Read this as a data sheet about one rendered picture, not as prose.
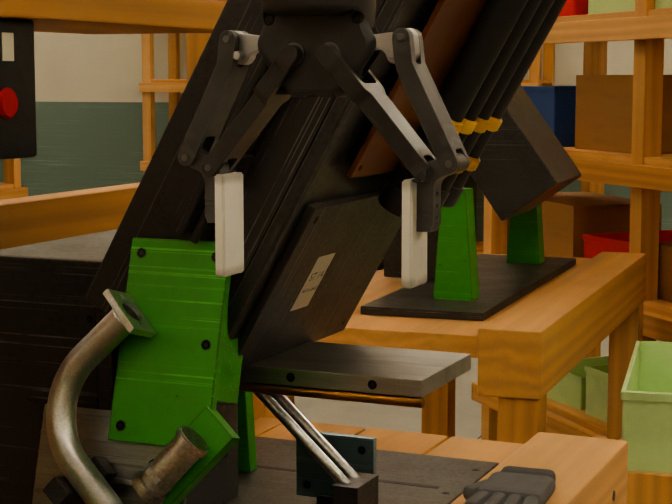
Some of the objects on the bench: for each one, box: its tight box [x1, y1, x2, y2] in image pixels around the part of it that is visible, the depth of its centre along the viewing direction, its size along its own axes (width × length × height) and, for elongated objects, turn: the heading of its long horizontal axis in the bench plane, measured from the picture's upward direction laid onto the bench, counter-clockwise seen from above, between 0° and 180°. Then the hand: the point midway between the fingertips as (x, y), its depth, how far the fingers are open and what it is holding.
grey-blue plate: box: [296, 431, 376, 504], centre depth 164 cm, size 10×2×14 cm
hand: (319, 263), depth 98 cm, fingers open, 13 cm apart
